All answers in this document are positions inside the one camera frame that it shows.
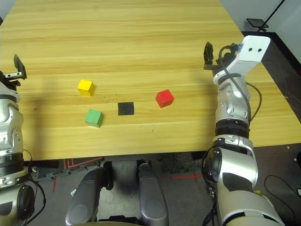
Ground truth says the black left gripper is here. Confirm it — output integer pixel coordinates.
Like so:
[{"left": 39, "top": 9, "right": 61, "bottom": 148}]
[{"left": 0, "top": 54, "right": 27, "bottom": 89}]

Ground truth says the black hanging cable bundle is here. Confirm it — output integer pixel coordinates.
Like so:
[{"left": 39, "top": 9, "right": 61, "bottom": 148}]
[{"left": 203, "top": 186, "right": 218, "bottom": 226}]

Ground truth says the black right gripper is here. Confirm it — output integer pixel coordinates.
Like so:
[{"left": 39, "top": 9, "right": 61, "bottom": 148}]
[{"left": 203, "top": 41, "right": 235, "bottom": 73}]

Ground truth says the green wooden block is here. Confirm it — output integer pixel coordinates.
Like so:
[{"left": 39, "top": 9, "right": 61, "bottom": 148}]
[{"left": 84, "top": 109, "right": 104, "bottom": 129}]

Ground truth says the red wooden block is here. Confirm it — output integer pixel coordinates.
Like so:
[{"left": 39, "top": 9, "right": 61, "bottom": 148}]
[{"left": 155, "top": 89, "right": 175, "bottom": 109}]

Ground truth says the dark speckled floor mat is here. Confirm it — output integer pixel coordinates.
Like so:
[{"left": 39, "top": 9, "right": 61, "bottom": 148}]
[{"left": 159, "top": 153, "right": 205, "bottom": 174}]

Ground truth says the beige robot torso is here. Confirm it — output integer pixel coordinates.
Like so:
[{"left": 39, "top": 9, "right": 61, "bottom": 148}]
[{"left": 97, "top": 215, "right": 142, "bottom": 226}]

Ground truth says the grey robot leg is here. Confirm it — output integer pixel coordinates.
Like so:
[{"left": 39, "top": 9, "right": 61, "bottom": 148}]
[
  {"left": 65, "top": 167, "right": 111, "bottom": 226},
  {"left": 137, "top": 163, "right": 169, "bottom": 226}
]

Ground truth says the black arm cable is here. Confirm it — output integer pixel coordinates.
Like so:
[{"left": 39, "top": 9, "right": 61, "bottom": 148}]
[
  {"left": 22, "top": 149, "right": 47, "bottom": 226},
  {"left": 218, "top": 43, "right": 263, "bottom": 123}
]

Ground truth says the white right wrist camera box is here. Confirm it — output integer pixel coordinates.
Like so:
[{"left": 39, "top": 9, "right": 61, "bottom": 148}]
[{"left": 213, "top": 35, "right": 271, "bottom": 85}]

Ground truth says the black stand pole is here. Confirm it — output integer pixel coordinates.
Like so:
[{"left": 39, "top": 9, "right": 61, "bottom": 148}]
[{"left": 257, "top": 0, "right": 286, "bottom": 32}]

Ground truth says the grey left robot leg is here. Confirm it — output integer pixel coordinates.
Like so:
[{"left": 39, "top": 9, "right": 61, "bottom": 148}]
[{"left": 65, "top": 167, "right": 111, "bottom": 226}]

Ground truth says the yellow wooden block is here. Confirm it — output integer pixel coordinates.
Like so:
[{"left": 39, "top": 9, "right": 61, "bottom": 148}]
[{"left": 77, "top": 79, "right": 95, "bottom": 97}]

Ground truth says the black flat stand plate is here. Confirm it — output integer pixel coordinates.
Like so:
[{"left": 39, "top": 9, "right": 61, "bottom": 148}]
[{"left": 246, "top": 18, "right": 270, "bottom": 28}]

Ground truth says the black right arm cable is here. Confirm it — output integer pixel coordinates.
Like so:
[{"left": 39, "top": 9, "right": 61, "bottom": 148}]
[{"left": 218, "top": 43, "right": 263, "bottom": 123}]

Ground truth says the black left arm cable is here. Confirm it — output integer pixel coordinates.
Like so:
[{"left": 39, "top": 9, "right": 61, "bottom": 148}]
[{"left": 22, "top": 149, "right": 47, "bottom": 226}]

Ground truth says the black square marker patch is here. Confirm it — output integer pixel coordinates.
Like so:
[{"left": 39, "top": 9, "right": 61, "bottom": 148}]
[{"left": 117, "top": 102, "right": 135, "bottom": 116}]

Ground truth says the grey right robot leg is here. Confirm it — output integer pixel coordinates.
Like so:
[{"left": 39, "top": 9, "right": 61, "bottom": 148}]
[{"left": 137, "top": 163, "right": 169, "bottom": 226}]

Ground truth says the black table leg bar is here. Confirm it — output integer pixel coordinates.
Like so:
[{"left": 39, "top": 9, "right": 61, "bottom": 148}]
[
  {"left": 190, "top": 152, "right": 209, "bottom": 160},
  {"left": 23, "top": 160, "right": 59, "bottom": 168}
]

